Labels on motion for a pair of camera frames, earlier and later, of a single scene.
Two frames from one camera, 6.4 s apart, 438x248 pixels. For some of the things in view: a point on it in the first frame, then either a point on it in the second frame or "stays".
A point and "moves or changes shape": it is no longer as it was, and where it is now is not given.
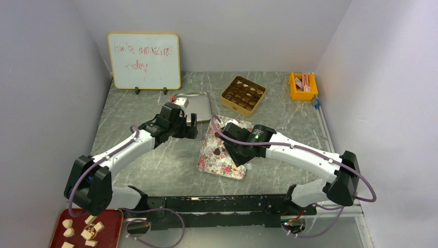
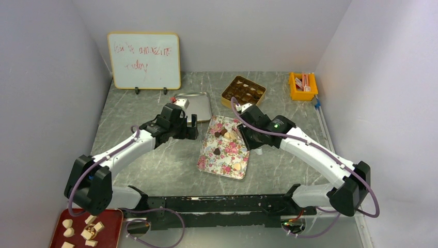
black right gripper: (235, 150) → (249, 137)
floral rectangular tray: (214, 157) stays
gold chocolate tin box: (243, 95) stays
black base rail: (172, 212) stays
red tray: (102, 230) stays
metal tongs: (248, 166) moves or changes shape
